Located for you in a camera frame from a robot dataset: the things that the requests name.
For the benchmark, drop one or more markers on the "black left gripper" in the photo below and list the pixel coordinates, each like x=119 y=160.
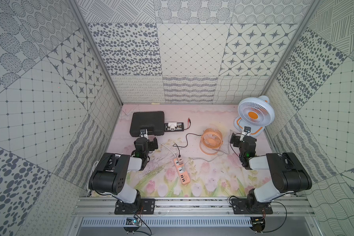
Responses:
x=143 y=138

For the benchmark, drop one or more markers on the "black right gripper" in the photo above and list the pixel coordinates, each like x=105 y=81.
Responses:
x=237 y=140

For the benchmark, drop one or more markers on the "orange power strip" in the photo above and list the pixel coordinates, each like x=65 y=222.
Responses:
x=182 y=172

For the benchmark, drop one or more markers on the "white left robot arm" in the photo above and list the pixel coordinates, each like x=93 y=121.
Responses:
x=109 y=176

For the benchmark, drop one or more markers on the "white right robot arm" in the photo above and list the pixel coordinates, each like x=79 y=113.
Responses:
x=287 y=176

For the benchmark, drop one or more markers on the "small orange desk fan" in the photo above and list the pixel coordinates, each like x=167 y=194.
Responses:
x=211 y=141

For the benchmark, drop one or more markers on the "white orange desk fan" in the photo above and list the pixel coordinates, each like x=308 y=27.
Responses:
x=254 y=112

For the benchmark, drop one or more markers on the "black tool case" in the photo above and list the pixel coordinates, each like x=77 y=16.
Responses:
x=153 y=122

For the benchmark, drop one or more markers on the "black tray with white adapter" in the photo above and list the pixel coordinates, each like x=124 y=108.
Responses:
x=173 y=127

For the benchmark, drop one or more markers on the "red black clip leads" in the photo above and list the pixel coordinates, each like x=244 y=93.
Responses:
x=188 y=124

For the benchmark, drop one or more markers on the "green circuit board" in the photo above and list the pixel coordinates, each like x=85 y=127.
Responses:
x=133 y=222

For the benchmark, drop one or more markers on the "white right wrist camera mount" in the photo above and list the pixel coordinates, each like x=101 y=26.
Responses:
x=246 y=131

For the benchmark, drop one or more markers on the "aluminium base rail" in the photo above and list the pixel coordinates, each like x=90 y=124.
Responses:
x=194 y=206

